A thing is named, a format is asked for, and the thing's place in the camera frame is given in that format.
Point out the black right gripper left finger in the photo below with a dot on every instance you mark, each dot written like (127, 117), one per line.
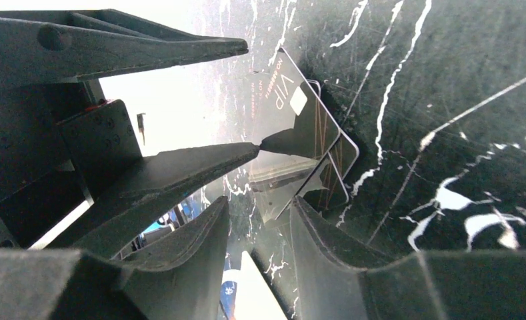
(177, 277)

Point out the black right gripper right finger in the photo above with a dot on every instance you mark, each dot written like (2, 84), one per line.
(339, 277)

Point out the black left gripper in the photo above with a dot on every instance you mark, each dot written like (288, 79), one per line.
(64, 144)

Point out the beige card holder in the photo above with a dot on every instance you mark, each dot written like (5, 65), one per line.
(246, 295)

